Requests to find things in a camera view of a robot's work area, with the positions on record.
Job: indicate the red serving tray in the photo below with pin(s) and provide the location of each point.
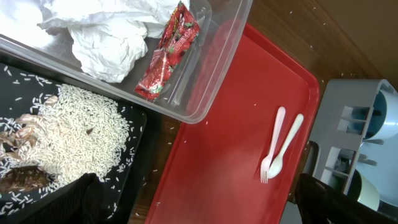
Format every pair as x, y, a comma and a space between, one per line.
212, 174

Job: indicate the black plastic tray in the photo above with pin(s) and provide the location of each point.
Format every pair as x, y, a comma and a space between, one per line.
20, 92

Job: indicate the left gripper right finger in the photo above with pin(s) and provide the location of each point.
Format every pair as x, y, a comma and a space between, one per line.
318, 203

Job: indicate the brown food scraps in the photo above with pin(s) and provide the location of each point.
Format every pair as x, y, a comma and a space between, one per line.
18, 155

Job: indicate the white plastic spoon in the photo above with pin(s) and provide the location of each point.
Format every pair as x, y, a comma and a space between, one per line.
277, 163

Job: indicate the clear plastic bin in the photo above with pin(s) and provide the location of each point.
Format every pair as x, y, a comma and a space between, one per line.
187, 96

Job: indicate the white plastic fork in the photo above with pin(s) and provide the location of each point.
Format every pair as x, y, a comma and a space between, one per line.
266, 162

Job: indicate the light blue plate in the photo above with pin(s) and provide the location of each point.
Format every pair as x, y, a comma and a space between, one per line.
384, 175

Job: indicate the white napkin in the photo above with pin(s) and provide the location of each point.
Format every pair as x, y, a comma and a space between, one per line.
108, 35

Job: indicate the red snack wrapper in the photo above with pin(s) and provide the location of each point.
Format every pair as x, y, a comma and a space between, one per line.
179, 34

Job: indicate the grey dishwasher rack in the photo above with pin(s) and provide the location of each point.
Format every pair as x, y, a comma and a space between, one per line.
338, 132

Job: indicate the pile of white rice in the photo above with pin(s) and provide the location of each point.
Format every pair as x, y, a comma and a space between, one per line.
76, 132

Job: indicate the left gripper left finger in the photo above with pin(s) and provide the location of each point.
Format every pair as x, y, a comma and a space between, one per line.
78, 202

